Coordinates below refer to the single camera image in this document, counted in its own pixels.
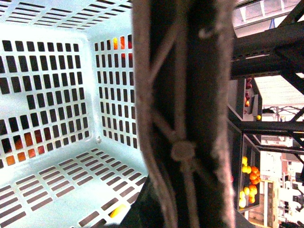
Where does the light blue plastic basket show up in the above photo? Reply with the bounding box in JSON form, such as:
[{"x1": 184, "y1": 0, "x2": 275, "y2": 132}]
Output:
[{"x1": 0, "y1": 0, "x2": 147, "y2": 228}]

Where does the pile of oranges and lemons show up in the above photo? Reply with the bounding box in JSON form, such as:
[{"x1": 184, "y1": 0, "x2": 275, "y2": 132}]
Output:
[{"x1": 238, "y1": 156, "x2": 261, "y2": 209}]

